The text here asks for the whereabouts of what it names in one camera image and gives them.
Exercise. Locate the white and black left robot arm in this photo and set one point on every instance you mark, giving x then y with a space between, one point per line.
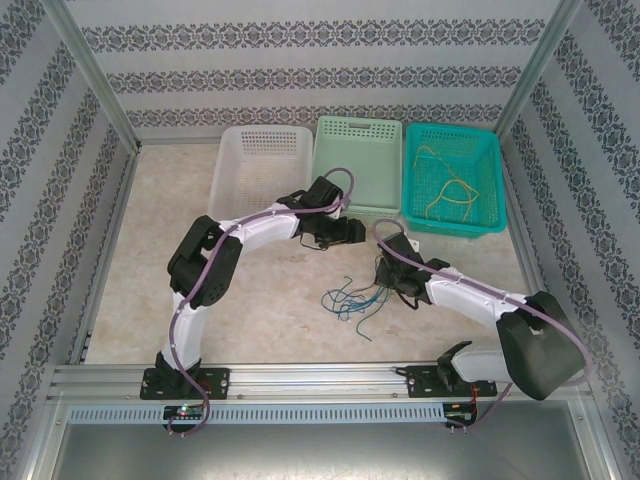
270 232

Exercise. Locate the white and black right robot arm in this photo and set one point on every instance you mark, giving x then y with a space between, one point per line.
470 295

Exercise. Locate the light green plastic basket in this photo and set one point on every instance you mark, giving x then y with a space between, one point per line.
370 165

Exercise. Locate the white plastic basket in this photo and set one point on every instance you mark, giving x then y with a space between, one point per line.
260 170

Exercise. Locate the small controller board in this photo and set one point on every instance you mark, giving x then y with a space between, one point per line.
185 412
460 416

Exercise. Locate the teal plastic basket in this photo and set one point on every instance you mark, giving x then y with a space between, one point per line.
485 150

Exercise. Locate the grey metal panel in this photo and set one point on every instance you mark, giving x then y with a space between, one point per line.
320 450

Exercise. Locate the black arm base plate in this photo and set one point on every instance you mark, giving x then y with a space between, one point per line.
215 382
420 382

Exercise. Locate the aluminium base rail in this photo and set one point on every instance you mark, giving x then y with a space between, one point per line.
320 380

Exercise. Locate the aluminium frame post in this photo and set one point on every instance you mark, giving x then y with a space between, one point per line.
93 70
538 65

